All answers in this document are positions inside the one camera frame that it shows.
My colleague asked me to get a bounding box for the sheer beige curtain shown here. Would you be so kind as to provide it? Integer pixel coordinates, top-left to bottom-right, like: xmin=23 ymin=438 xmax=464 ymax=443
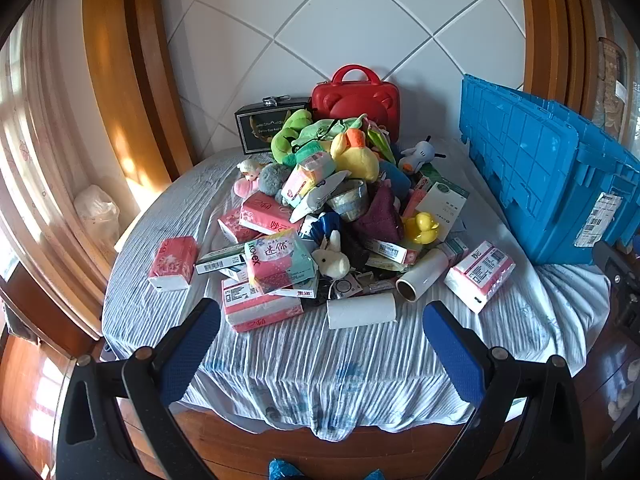
xmin=0 ymin=0 xmax=116 ymax=286

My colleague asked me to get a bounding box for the pink white plush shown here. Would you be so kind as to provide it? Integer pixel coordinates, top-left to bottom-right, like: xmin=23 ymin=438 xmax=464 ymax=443
xmin=234 ymin=159 xmax=266 ymax=197

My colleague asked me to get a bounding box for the small box with circle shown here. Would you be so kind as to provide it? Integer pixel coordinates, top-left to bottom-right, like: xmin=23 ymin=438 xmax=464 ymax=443
xmin=330 ymin=275 xmax=363 ymax=301

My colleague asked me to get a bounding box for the white rabbit plush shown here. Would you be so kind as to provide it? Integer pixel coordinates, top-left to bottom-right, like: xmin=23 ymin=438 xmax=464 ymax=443
xmin=311 ymin=230 xmax=351 ymax=278

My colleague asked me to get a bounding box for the pink white tissue pack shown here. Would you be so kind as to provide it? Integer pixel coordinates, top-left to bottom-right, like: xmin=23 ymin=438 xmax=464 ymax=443
xmin=444 ymin=240 xmax=517 ymax=315

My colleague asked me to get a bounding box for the pink teal pad pack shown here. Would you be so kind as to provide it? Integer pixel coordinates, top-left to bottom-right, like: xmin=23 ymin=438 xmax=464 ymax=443
xmin=245 ymin=234 xmax=317 ymax=295

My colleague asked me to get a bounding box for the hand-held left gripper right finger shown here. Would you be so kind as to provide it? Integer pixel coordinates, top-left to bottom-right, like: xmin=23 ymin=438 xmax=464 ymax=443
xmin=422 ymin=301 xmax=586 ymax=480

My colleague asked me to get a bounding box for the red hard carry case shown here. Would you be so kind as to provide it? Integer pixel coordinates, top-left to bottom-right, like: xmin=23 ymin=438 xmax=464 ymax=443
xmin=311 ymin=65 xmax=401 ymax=143

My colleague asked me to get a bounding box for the black box with metal handle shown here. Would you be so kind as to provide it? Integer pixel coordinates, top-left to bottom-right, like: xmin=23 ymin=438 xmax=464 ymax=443
xmin=234 ymin=96 xmax=313 ymax=155

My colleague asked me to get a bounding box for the wooden door frame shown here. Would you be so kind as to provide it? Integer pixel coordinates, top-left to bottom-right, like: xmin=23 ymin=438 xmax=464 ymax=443
xmin=517 ymin=0 xmax=601 ymax=111
xmin=82 ymin=0 xmax=196 ymax=181

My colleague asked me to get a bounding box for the white green medicine box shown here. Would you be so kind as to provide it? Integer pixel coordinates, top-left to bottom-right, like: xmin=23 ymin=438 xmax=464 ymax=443
xmin=194 ymin=245 xmax=251 ymax=275

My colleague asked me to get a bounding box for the white bird plush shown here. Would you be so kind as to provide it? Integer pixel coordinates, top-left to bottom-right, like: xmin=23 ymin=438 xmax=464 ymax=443
xmin=397 ymin=136 xmax=448 ymax=175

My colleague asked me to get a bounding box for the blue plastic crate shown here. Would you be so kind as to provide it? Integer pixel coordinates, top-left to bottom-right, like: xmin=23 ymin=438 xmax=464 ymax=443
xmin=459 ymin=74 xmax=640 ymax=267

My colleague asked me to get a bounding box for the teal white small box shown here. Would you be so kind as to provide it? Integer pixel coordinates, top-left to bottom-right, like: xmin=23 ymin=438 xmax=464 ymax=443
xmin=437 ymin=237 xmax=471 ymax=266

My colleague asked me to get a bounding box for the blue plush toy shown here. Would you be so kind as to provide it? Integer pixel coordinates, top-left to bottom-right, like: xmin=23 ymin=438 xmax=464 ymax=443
xmin=377 ymin=160 xmax=413 ymax=191

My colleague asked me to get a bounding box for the white crinkled tablecloth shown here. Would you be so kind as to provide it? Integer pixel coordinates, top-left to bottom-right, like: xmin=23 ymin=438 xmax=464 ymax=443
xmin=101 ymin=137 xmax=613 ymax=433

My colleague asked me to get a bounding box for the white toilet paper roll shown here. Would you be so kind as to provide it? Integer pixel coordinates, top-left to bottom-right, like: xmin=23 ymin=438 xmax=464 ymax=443
xmin=326 ymin=291 xmax=397 ymax=330

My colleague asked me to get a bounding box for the yellow duck plush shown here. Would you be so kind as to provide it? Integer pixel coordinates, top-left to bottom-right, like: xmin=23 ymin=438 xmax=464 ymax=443
xmin=330 ymin=129 xmax=381 ymax=181

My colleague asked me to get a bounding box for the pink white pad packet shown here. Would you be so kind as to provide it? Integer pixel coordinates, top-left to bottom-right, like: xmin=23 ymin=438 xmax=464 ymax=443
xmin=280 ymin=165 xmax=321 ymax=206

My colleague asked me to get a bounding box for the white cardboard tube roll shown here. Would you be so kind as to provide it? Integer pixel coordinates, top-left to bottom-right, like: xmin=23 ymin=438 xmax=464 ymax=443
xmin=395 ymin=248 xmax=449 ymax=305

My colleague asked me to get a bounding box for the yellow rubber duck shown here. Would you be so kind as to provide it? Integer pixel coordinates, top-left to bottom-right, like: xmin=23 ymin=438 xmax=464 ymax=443
xmin=402 ymin=211 xmax=441 ymax=246

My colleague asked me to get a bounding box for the thin dark green box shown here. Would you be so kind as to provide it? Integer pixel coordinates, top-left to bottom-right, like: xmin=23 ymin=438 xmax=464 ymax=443
xmin=417 ymin=164 xmax=446 ymax=188

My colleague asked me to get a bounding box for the grey fluffy plush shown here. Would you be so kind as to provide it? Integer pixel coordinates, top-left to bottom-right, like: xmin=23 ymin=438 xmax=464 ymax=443
xmin=257 ymin=162 xmax=293 ymax=198

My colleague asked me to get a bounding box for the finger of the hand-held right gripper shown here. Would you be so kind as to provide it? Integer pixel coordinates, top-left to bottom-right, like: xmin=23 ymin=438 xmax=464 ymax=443
xmin=592 ymin=241 xmax=640 ymax=332

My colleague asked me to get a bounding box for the bright green frog plush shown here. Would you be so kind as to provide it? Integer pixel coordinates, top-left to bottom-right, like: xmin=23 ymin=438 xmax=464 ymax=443
xmin=271 ymin=109 xmax=313 ymax=166

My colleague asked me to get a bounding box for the white plastic bag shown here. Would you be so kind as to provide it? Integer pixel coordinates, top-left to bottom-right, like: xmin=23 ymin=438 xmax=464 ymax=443
xmin=74 ymin=185 xmax=121 ymax=241

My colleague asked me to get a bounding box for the white pink medicine box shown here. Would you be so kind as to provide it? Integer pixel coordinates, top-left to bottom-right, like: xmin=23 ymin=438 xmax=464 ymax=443
xmin=362 ymin=237 xmax=421 ymax=266

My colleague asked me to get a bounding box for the maroon knit hat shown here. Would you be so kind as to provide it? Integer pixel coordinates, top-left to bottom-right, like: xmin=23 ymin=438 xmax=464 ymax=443
xmin=350 ymin=182 xmax=405 ymax=248

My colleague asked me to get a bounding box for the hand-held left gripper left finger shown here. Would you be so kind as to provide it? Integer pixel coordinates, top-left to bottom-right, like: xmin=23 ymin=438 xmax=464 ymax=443
xmin=55 ymin=298 xmax=223 ymax=480

